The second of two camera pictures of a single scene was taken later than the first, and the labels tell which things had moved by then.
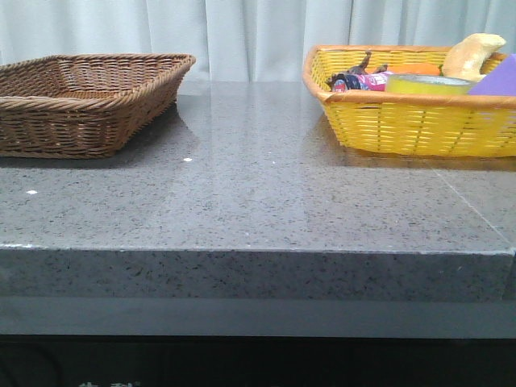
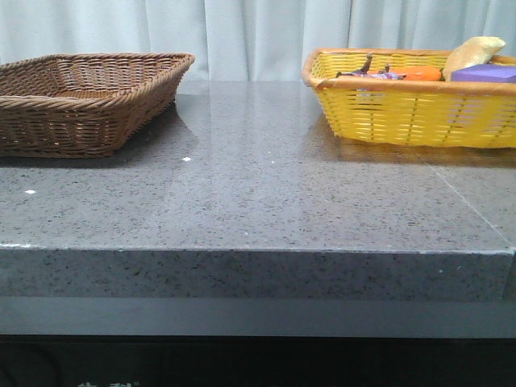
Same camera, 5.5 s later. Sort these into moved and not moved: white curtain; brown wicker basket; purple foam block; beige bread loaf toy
Moved: purple foam block
Not moved: white curtain; brown wicker basket; beige bread loaf toy
